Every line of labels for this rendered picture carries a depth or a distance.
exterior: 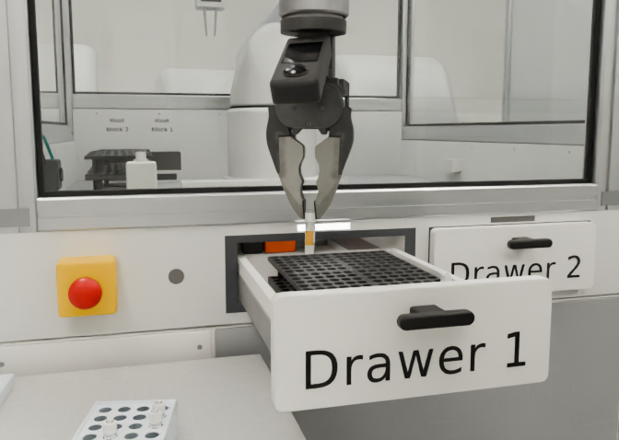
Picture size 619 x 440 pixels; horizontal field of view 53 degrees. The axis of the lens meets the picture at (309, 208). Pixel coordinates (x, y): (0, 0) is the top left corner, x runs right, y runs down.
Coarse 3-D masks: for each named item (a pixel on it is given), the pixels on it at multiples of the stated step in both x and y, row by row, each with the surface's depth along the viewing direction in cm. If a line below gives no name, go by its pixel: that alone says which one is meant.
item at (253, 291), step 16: (240, 256) 92; (256, 256) 92; (400, 256) 94; (240, 272) 88; (256, 272) 81; (272, 272) 93; (432, 272) 83; (448, 272) 81; (240, 288) 87; (256, 288) 76; (272, 288) 93; (256, 304) 75; (256, 320) 76
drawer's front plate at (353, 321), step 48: (384, 288) 59; (432, 288) 60; (480, 288) 62; (528, 288) 63; (288, 336) 57; (336, 336) 58; (384, 336) 60; (432, 336) 61; (480, 336) 62; (528, 336) 64; (288, 384) 58; (336, 384) 59; (384, 384) 60; (432, 384) 61; (480, 384) 63
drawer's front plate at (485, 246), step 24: (432, 240) 96; (456, 240) 96; (480, 240) 97; (504, 240) 98; (552, 240) 100; (576, 240) 102; (432, 264) 96; (480, 264) 98; (504, 264) 99; (528, 264) 100; (576, 264) 102; (576, 288) 103
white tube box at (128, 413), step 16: (128, 400) 65; (144, 400) 65; (176, 400) 65; (96, 416) 62; (112, 416) 62; (128, 416) 62; (144, 416) 63; (176, 416) 65; (80, 432) 59; (96, 432) 59; (128, 432) 59; (144, 432) 59; (160, 432) 59; (176, 432) 65
